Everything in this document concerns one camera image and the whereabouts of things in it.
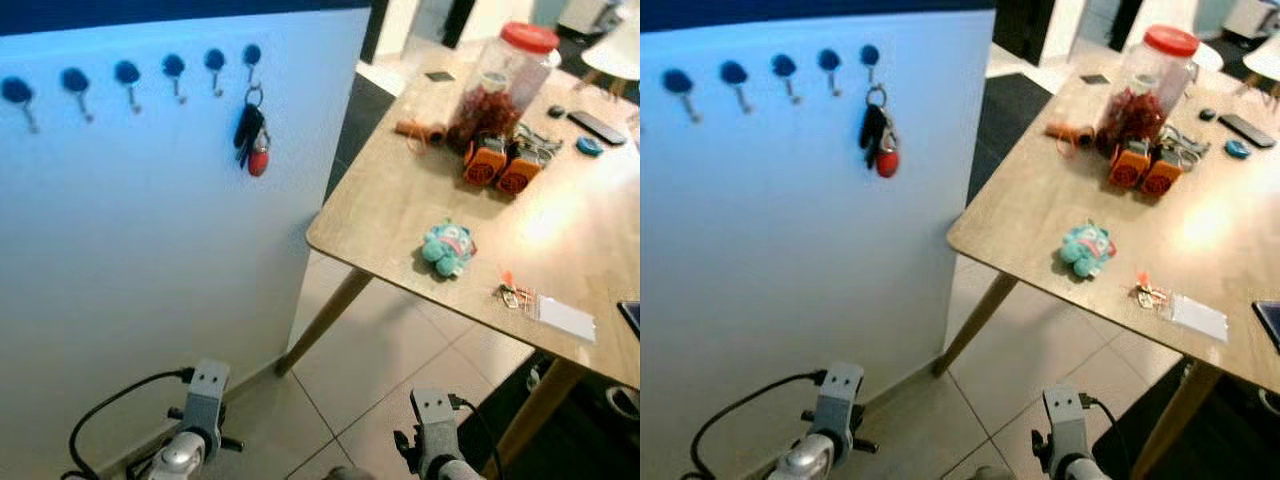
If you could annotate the small keys with orange tag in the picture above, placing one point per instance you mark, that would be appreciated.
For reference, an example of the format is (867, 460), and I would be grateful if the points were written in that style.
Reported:
(1150, 293)
(515, 292)

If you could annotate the small blue round object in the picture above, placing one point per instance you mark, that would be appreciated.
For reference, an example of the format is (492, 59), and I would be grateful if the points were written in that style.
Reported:
(1238, 149)
(589, 147)

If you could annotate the black cabinet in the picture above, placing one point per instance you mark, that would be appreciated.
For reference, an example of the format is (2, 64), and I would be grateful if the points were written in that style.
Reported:
(378, 30)
(1025, 30)

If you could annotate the blue knob metal hook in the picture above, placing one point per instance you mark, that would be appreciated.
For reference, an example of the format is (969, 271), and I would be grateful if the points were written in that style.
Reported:
(783, 64)
(214, 58)
(829, 58)
(73, 80)
(127, 72)
(173, 66)
(677, 80)
(733, 72)
(251, 53)
(869, 54)
(16, 90)

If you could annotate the silver metal parts pile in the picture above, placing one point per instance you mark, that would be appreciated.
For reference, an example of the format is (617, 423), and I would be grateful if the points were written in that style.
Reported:
(1187, 145)
(537, 145)

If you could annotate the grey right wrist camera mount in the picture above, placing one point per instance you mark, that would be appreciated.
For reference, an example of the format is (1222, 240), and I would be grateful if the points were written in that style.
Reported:
(435, 425)
(1065, 425)

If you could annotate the wooden table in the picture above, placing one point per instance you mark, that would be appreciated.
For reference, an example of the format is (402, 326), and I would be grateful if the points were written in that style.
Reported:
(1030, 210)
(400, 200)

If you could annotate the orange cylinder device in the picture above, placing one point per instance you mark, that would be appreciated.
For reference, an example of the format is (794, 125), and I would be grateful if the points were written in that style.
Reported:
(1163, 175)
(1128, 165)
(518, 175)
(485, 165)

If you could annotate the black remote control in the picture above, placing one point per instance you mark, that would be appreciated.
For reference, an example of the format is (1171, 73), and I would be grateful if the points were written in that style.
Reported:
(597, 127)
(1247, 130)

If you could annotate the white tape roll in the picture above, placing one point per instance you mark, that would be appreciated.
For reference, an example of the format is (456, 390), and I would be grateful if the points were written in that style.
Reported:
(622, 400)
(1270, 400)

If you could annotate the dark rug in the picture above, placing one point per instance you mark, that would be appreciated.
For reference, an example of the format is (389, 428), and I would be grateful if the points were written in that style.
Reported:
(1230, 430)
(350, 120)
(590, 430)
(1010, 110)

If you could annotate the white partition panel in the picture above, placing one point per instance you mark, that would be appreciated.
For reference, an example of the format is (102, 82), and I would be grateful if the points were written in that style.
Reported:
(780, 250)
(150, 250)

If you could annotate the clear jar with red lid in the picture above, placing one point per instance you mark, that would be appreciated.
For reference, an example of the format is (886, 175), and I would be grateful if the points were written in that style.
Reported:
(500, 90)
(1145, 90)

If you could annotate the small black card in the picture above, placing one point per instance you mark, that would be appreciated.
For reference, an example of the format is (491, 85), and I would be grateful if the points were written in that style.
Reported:
(438, 76)
(1093, 79)

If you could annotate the white card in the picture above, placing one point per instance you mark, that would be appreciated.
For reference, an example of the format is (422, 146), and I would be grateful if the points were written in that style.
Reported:
(567, 318)
(1200, 318)

